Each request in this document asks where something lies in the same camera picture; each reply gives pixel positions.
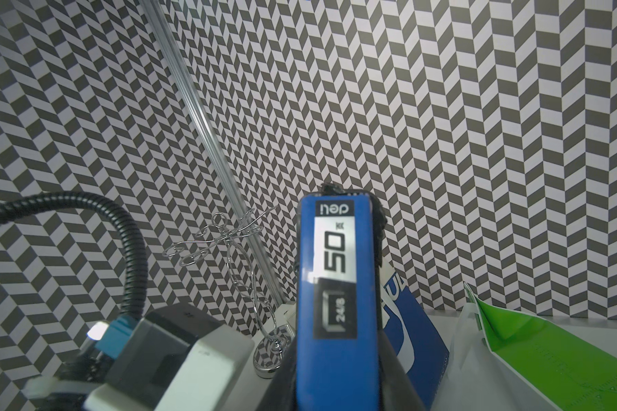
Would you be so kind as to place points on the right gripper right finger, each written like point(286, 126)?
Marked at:
point(396, 390)

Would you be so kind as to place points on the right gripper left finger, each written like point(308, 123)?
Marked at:
point(281, 392)

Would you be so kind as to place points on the blue black stapler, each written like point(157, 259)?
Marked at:
point(338, 301)

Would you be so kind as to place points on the green white bag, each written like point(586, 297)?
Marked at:
point(507, 360)

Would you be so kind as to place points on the metal wire mug tree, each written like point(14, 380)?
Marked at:
point(276, 340)

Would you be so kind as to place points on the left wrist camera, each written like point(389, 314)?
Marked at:
point(175, 358)

